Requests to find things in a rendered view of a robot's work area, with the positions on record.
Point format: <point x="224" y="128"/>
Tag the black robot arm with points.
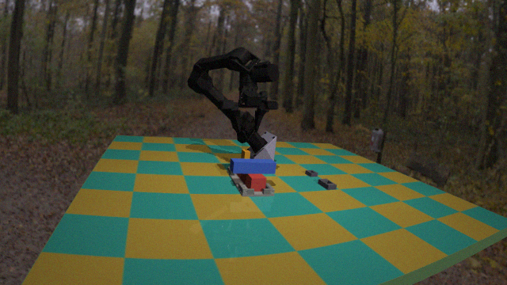
<point x="200" y="81"/>

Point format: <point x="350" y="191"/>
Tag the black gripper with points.
<point x="259" y="113"/>

